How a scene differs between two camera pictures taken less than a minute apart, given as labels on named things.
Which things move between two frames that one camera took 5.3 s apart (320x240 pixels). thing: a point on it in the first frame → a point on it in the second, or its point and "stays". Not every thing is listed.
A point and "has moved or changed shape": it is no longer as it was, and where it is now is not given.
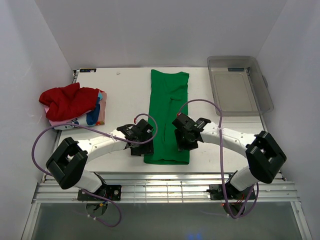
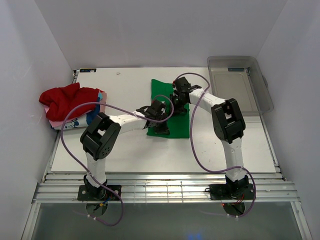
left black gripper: (142, 150) → (161, 125)
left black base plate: (112, 192) stays
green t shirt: (169, 99) has moved or changed shape
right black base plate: (217, 192) stays
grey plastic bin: (238, 86) stays
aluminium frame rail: (165, 188) stays
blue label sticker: (87, 70) stays
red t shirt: (69, 101) stays
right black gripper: (184, 145) → (176, 105)
